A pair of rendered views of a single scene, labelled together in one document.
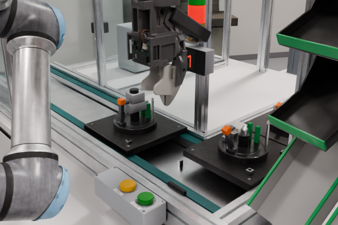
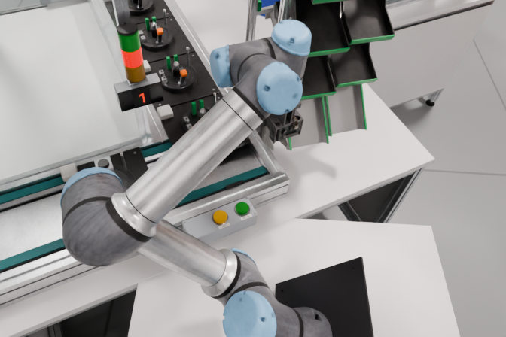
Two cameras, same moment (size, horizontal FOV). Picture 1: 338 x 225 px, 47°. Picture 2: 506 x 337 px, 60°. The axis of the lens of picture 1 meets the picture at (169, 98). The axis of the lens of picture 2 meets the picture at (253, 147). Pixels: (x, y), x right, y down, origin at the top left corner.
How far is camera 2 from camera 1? 1.10 m
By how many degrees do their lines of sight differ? 67
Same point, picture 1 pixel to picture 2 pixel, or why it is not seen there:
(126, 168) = (190, 213)
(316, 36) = (315, 40)
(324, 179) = (306, 104)
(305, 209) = (309, 125)
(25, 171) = (249, 273)
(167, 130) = (138, 164)
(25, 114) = (205, 255)
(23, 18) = not seen: hidden behind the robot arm
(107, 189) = (213, 234)
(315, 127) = (315, 85)
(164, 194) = (239, 195)
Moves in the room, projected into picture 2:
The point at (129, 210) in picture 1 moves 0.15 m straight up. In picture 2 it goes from (241, 224) to (244, 197)
